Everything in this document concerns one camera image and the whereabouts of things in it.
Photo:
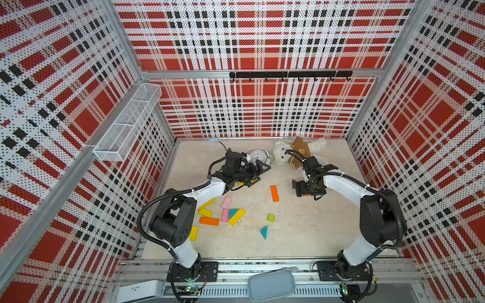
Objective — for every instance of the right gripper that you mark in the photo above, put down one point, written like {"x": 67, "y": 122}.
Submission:
{"x": 302, "y": 191}

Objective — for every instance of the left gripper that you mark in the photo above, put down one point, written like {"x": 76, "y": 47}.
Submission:
{"x": 253, "y": 173}

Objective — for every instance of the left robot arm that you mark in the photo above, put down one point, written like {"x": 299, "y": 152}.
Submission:
{"x": 168, "y": 219}

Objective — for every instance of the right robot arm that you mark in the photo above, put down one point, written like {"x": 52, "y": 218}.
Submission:
{"x": 381, "y": 221}

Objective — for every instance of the white alarm clock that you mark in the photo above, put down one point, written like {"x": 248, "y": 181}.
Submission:
{"x": 261, "y": 155}

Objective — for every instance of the orange rectangular block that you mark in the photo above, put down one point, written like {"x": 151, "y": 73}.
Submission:
{"x": 274, "y": 193}

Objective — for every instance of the white teddy bear brown hoodie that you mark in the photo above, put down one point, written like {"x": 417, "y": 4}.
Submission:
{"x": 302, "y": 147}

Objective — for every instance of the yellow long block centre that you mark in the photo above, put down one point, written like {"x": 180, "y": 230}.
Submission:
{"x": 237, "y": 217}

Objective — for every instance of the pink block upper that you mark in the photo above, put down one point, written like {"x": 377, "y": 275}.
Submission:
{"x": 226, "y": 203}

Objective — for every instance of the pink block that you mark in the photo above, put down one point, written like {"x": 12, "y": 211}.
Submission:
{"x": 225, "y": 215}
{"x": 226, "y": 203}

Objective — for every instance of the teal triangle block centre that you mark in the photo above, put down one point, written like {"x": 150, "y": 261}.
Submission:
{"x": 232, "y": 212}

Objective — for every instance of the teal triangle block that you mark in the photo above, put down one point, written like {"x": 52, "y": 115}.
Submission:
{"x": 264, "y": 232}
{"x": 232, "y": 212}

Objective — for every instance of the green half-cylinder block lower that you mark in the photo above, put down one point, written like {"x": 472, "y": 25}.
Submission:
{"x": 270, "y": 218}

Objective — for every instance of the pink block lower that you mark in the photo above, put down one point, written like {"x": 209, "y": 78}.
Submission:
{"x": 225, "y": 215}

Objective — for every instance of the yellow long block left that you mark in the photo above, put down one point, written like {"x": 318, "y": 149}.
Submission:
{"x": 207, "y": 204}

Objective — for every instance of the orange block lower left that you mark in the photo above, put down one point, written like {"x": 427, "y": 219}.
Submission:
{"x": 209, "y": 221}

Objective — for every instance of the small yellow block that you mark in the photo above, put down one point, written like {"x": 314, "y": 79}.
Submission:
{"x": 205, "y": 213}

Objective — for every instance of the yellow block bottom left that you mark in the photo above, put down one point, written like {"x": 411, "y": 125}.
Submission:
{"x": 194, "y": 233}

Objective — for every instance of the grey pouch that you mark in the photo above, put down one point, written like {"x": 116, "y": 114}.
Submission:
{"x": 271, "y": 285}

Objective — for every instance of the white box device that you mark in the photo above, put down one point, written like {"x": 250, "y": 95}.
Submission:
{"x": 140, "y": 292}

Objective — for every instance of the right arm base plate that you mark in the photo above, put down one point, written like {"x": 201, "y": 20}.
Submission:
{"x": 327, "y": 271}

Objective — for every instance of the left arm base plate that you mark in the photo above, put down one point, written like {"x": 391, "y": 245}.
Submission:
{"x": 204, "y": 271}

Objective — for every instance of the black hook rail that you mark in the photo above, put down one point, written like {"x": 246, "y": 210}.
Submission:
{"x": 290, "y": 74}

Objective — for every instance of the white wire basket shelf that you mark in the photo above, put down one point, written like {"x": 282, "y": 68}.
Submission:
{"x": 120, "y": 137}

